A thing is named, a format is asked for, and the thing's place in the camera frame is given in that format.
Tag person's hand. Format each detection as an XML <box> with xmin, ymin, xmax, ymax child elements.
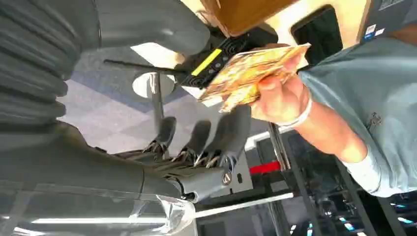
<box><xmin>250</xmin><ymin>52</ymin><xmax>312</xmax><ymax>126</ymax></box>

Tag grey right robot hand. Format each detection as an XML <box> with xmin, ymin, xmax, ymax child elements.
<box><xmin>0</xmin><ymin>0</ymin><xmax>252</xmax><ymax>236</ymax></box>

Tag white wristband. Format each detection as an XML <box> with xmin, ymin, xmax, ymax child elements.
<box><xmin>276</xmin><ymin>97</ymin><xmax>313</xmax><ymax>128</ymax></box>

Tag metal pole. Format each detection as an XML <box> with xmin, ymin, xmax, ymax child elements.
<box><xmin>268</xmin><ymin>122</ymin><xmax>292</xmax><ymax>172</ymax></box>

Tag red strip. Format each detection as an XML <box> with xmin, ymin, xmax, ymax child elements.
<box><xmin>249</xmin><ymin>161</ymin><xmax>281</xmax><ymax>176</ymax></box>

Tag black device with yellow strip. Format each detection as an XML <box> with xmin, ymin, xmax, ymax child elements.
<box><xmin>103</xmin><ymin>28</ymin><xmax>279</xmax><ymax>90</ymax></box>

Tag black screen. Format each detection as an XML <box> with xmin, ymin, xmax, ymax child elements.
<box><xmin>291</xmin><ymin>5</ymin><xmax>344</xmax><ymax>67</ymax></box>

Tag wooden card box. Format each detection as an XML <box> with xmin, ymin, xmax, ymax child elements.
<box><xmin>199</xmin><ymin>0</ymin><xmax>298</xmax><ymax>37</ymax></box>

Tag person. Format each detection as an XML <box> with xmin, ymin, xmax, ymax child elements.
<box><xmin>298</xmin><ymin>0</ymin><xmax>417</xmax><ymax>198</ymax></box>

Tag clear plastic cover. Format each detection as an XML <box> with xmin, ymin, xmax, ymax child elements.
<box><xmin>0</xmin><ymin>182</ymin><xmax>197</xmax><ymax>236</ymax></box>

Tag black metal rack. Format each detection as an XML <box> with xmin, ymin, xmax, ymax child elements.
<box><xmin>254</xmin><ymin>130</ymin><xmax>417</xmax><ymax>236</ymax></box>

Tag white light strip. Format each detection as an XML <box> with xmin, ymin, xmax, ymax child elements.
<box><xmin>195</xmin><ymin>192</ymin><xmax>295</xmax><ymax>219</ymax></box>

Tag round metal table base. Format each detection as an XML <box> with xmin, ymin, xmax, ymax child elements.
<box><xmin>132</xmin><ymin>71</ymin><xmax>177</xmax><ymax>133</ymax></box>

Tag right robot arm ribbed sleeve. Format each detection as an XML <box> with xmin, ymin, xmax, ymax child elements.
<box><xmin>0</xmin><ymin>0</ymin><xmax>98</xmax><ymax>133</ymax></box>

